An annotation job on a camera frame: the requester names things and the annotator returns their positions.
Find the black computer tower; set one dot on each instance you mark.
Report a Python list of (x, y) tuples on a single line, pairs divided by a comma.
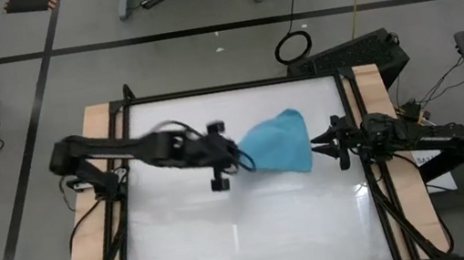
[(350, 54)]

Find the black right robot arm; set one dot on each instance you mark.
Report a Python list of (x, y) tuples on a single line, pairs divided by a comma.
[(421, 134)]

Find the black table frame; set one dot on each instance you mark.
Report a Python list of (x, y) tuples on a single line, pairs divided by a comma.
[(230, 88)]

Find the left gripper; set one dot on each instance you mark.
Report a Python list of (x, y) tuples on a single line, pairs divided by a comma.
[(217, 155)]

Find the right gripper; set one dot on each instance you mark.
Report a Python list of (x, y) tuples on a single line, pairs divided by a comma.
[(351, 140)]

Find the light wooden side board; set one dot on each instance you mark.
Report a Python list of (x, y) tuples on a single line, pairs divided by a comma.
[(92, 243), (373, 86)]

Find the black mat with orange stripes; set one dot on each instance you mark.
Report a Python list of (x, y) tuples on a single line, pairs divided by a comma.
[(28, 2)]

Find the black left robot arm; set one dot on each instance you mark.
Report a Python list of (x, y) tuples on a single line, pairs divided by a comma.
[(91, 146)]

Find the white paper sheet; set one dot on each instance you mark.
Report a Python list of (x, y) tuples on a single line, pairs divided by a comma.
[(440, 182)]

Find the blue terry towel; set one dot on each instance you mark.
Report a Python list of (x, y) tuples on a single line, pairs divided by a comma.
[(280, 141)]

